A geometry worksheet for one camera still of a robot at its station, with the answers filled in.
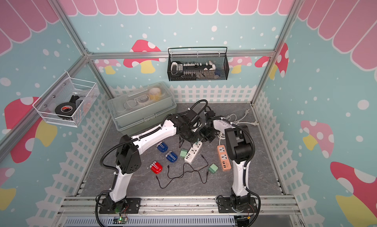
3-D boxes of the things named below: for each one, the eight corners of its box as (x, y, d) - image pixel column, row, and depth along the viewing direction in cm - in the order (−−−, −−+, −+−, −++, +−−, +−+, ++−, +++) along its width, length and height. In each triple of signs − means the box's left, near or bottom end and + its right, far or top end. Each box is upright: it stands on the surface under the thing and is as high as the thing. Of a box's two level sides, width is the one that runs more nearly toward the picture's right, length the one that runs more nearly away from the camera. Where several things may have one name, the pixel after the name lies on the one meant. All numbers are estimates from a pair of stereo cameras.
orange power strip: (222, 171, 87) (223, 169, 85) (216, 147, 97) (216, 145, 95) (231, 170, 87) (232, 168, 85) (223, 146, 97) (224, 144, 95)
